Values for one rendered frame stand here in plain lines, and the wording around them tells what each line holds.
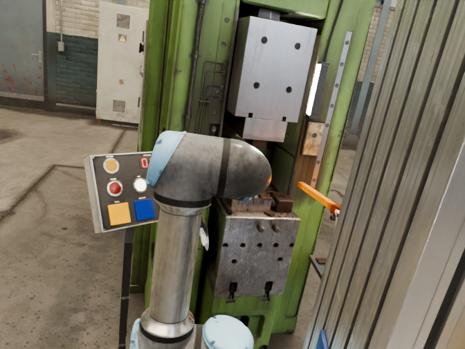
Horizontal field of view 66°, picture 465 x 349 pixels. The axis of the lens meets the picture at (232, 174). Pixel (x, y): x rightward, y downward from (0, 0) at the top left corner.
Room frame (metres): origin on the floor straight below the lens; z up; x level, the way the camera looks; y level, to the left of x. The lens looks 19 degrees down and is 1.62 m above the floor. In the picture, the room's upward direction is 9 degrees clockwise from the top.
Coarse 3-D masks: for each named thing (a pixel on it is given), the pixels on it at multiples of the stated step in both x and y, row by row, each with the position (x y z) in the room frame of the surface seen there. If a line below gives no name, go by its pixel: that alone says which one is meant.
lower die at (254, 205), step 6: (264, 192) 1.66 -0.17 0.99; (252, 198) 1.57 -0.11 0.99; (264, 198) 1.59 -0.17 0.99; (270, 198) 1.60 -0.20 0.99; (234, 204) 1.55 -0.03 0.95; (240, 204) 1.55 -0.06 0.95; (246, 204) 1.56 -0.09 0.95; (252, 204) 1.57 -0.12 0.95; (258, 204) 1.58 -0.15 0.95; (264, 204) 1.59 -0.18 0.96; (270, 204) 1.60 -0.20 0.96; (234, 210) 1.55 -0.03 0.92; (240, 210) 1.56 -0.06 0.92; (252, 210) 1.57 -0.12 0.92; (258, 210) 1.58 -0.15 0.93; (264, 210) 1.59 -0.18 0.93
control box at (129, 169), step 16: (96, 160) 1.20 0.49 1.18; (128, 160) 1.28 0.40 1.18; (144, 160) 1.32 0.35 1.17; (96, 176) 1.18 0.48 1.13; (112, 176) 1.21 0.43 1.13; (128, 176) 1.25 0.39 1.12; (144, 176) 1.29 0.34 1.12; (96, 192) 1.15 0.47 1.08; (128, 192) 1.22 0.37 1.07; (144, 192) 1.26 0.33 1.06; (96, 208) 1.14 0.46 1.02; (96, 224) 1.14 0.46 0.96; (128, 224) 1.16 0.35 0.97
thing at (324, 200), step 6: (300, 186) 1.51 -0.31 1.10; (306, 186) 1.48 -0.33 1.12; (306, 192) 1.46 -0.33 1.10; (312, 192) 1.41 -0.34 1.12; (318, 192) 1.41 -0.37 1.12; (318, 198) 1.36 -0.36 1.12; (324, 198) 1.33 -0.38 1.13; (324, 204) 1.31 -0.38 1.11; (330, 204) 1.27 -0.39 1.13; (336, 204) 1.25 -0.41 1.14; (330, 210) 1.25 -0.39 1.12
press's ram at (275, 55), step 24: (240, 24) 1.65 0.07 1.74; (264, 24) 1.55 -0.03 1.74; (288, 24) 1.58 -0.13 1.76; (240, 48) 1.59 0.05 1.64; (264, 48) 1.55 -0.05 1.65; (288, 48) 1.58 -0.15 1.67; (312, 48) 1.61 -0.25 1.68; (240, 72) 1.54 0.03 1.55; (264, 72) 1.56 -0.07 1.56; (288, 72) 1.59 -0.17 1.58; (240, 96) 1.53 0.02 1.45; (264, 96) 1.56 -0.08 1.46; (288, 96) 1.59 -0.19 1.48; (288, 120) 1.60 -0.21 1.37
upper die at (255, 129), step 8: (224, 112) 1.89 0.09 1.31; (224, 120) 1.87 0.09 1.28; (232, 120) 1.72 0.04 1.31; (240, 120) 1.61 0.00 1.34; (248, 120) 1.55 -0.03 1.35; (256, 120) 1.56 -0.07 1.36; (264, 120) 1.57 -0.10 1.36; (272, 120) 1.58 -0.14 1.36; (232, 128) 1.70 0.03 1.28; (240, 128) 1.59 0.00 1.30; (248, 128) 1.55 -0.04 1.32; (256, 128) 1.56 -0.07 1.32; (264, 128) 1.57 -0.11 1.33; (272, 128) 1.58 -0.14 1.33; (280, 128) 1.59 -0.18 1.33; (240, 136) 1.57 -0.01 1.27; (248, 136) 1.55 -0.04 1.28; (256, 136) 1.56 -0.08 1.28; (264, 136) 1.57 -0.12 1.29; (272, 136) 1.58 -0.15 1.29; (280, 136) 1.59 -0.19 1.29
